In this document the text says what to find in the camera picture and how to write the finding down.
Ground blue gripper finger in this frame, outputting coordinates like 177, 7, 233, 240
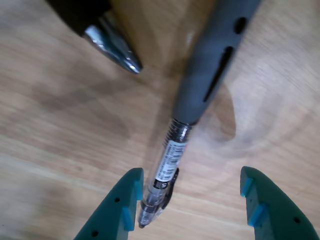
73, 167, 145, 240
239, 165, 320, 240

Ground grey grip retractable pen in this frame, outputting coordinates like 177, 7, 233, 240
138, 0, 262, 229

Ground black grip retractable pen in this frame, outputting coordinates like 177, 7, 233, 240
46, 0, 144, 75

